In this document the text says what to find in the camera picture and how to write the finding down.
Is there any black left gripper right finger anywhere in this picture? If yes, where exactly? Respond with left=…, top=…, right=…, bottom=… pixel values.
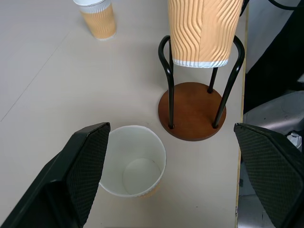
left=233, top=122, right=304, bottom=228

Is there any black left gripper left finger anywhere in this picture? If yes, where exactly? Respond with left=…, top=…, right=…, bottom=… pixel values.
left=0, top=122, right=111, bottom=228

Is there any orange ribbed paper cup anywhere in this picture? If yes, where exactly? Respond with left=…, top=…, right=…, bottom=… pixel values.
left=72, top=0, right=117, bottom=42
left=167, top=0, right=244, bottom=70
left=99, top=125, right=167, bottom=199

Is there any black wire cup holder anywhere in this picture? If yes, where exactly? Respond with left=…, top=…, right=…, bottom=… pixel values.
left=158, top=0, right=250, bottom=142

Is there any silver robot body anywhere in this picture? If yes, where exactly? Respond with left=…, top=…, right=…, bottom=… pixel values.
left=242, top=90, right=304, bottom=150

